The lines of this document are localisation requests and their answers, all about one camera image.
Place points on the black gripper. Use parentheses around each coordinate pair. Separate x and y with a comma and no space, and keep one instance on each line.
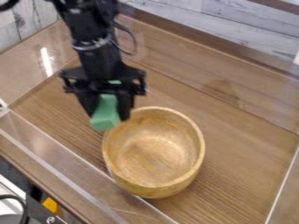
(103,74)

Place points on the green rectangular block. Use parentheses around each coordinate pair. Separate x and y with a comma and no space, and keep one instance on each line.
(106,117)

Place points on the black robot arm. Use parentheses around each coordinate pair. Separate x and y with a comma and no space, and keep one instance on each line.
(91,21)

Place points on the brown wooden bowl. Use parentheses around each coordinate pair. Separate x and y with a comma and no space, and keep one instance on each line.
(154,152)

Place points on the yellow and black device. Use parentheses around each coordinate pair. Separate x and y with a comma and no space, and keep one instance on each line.
(38,213)

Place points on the clear acrylic tray wall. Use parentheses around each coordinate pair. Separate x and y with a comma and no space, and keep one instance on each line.
(78,185)

